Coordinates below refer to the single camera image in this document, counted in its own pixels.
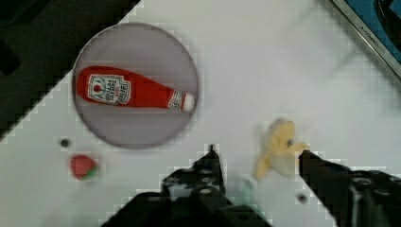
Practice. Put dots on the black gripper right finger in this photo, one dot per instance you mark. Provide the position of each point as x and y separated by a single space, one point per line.
354 198

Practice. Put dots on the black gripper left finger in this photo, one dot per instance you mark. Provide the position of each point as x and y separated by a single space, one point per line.
189 197

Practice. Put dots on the black toaster oven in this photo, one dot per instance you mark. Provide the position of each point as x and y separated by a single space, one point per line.
378 23

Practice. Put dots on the red plush strawberry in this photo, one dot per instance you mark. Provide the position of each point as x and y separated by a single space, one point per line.
83 167

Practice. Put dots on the red plush ketchup bottle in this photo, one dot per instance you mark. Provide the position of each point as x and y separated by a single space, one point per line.
118 87

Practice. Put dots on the grey round plate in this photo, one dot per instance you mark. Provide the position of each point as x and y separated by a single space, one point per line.
148 51

